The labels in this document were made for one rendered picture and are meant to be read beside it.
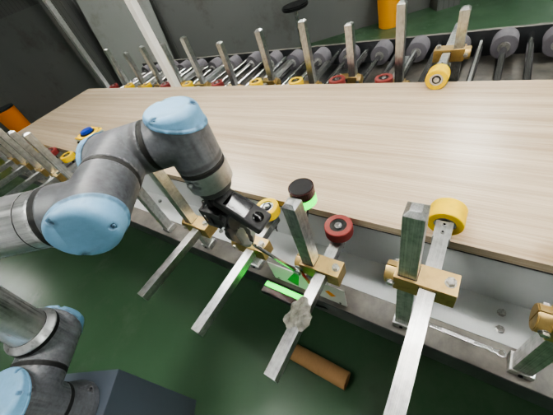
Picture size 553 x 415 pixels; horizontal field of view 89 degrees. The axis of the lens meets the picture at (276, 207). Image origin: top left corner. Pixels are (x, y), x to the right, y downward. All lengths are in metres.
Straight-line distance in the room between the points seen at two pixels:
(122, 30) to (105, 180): 4.83
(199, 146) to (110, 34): 4.88
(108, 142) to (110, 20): 4.80
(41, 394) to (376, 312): 0.98
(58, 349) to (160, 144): 0.87
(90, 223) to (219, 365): 1.43
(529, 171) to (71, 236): 1.02
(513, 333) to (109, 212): 0.99
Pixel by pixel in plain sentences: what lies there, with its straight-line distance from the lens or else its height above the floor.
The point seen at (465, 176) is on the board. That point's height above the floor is 0.90.
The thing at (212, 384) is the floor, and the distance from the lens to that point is 1.75.
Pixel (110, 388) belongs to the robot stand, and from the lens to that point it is 1.29.
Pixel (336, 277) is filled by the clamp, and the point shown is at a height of 0.87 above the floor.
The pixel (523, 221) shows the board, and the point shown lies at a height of 0.90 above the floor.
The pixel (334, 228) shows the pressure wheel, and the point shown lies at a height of 0.90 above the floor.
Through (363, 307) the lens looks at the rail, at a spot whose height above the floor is 0.70.
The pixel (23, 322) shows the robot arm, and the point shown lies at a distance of 1.13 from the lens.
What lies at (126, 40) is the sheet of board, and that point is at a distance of 5.24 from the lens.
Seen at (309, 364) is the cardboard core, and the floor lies 0.07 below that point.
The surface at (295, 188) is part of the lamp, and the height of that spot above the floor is 1.11.
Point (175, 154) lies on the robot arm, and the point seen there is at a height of 1.32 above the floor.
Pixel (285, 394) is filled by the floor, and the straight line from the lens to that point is 1.61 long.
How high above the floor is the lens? 1.54
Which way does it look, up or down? 44 degrees down
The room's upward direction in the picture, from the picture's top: 22 degrees counter-clockwise
